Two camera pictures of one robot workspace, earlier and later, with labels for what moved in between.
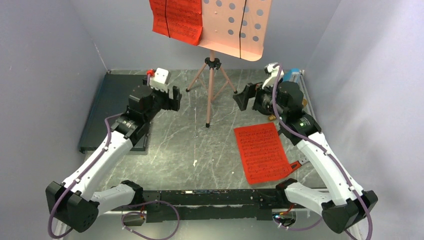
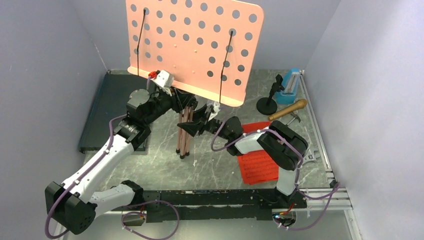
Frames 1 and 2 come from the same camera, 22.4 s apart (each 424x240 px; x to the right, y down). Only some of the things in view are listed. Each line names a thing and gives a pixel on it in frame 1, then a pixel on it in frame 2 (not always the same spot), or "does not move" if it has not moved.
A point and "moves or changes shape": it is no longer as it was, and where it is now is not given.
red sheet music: [263, 155] does not move
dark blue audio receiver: [112, 99] does not move
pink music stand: [234, 28] moves or changes shape
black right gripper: [242, 98] → [199, 119]
